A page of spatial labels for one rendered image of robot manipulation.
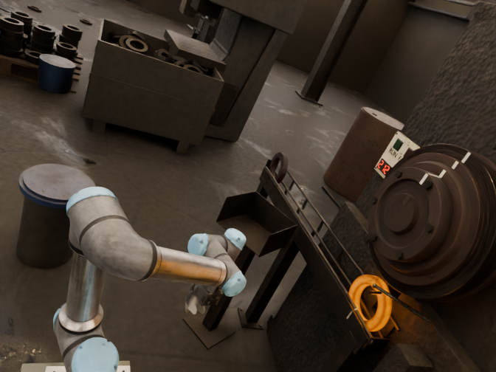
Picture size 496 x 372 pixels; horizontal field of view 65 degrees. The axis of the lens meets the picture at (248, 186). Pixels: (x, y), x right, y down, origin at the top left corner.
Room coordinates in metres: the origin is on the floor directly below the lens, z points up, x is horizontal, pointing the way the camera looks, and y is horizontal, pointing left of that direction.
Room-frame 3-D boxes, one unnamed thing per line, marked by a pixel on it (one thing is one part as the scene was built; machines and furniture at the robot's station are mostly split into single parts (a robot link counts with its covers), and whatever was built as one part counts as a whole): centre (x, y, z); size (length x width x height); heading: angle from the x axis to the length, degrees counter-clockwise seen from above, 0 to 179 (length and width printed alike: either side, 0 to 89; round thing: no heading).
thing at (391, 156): (1.48, -0.51, 1.15); 0.26 x 0.02 x 0.18; 24
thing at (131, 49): (3.37, 1.18, 0.39); 1.03 x 0.83 x 0.79; 118
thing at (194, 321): (1.47, -0.10, 0.36); 0.26 x 0.20 x 0.72; 59
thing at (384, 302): (1.13, -0.55, 0.75); 0.18 x 0.03 x 0.18; 25
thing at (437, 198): (1.09, -0.46, 1.11); 0.28 x 0.06 x 0.28; 24
